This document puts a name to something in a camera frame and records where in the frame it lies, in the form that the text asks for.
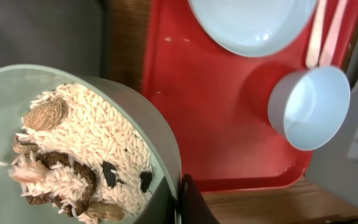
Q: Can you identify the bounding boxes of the green bowl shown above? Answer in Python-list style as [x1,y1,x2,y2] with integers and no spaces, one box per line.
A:
[0,65,181,224]

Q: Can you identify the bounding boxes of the light blue bowl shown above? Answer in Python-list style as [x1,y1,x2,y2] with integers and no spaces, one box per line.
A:
[267,66,351,151]

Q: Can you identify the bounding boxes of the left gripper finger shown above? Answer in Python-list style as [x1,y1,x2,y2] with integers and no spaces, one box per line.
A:
[180,174,219,224]

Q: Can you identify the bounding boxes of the light blue plate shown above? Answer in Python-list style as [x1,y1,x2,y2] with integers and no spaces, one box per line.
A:
[188,0,317,57]

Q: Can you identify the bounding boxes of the rice and peanut leftovers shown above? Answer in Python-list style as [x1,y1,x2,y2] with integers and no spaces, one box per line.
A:
[8,83,153,223]

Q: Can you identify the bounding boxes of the pink plastic fork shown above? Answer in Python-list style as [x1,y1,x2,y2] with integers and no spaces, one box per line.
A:
[318,0,348,67]

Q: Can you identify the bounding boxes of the red serving tray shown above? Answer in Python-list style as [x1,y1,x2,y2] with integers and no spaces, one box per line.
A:
[140,0,358,193]

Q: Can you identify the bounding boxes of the black plastic tray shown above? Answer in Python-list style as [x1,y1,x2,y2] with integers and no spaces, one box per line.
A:
[0,0,110,78]

